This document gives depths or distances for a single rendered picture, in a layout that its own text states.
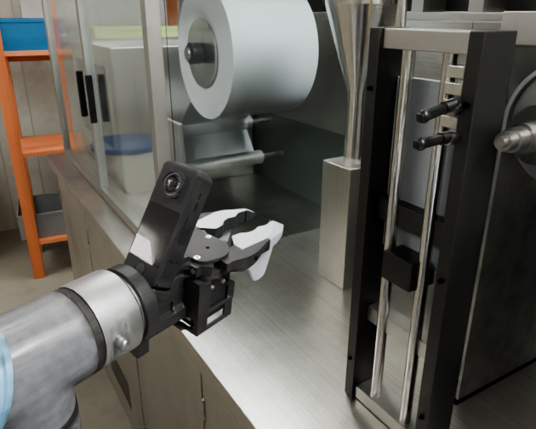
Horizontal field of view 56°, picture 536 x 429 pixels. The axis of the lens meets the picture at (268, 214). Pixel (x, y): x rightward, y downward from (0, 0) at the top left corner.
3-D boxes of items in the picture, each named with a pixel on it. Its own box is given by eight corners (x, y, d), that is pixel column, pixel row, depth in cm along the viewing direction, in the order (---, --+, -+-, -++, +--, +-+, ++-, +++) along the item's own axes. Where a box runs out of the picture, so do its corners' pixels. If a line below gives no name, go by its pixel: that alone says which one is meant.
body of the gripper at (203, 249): (185, 282, 58) (96, 332, 49) (189, 214, 54) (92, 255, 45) (237, 311, 54) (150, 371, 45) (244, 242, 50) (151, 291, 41)
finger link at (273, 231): (276, 260, 61) (215, 284, 55) (282, 215, 58) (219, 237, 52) (294, 271, 59) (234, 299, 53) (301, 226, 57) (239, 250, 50)
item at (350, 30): (302, 271, 117) (310, 4, 96) (350, 257, 124) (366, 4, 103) (340, 299, 106) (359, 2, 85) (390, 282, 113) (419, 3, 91)
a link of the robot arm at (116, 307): (48, 271, 42) (111, 316, 38) (94, 252, 45) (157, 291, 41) (54, 343, 45) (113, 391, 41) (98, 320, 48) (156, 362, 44)
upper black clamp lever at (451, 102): (413, 123, 50) (413, 111, 50) (448, 109, 52) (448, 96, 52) (424, 126, 49) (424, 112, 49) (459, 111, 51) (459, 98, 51)
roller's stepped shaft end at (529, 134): (482, 154, 53) (487, 123, 51) (518, 147, 55) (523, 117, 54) (510, 162, 50) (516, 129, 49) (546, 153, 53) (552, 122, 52)
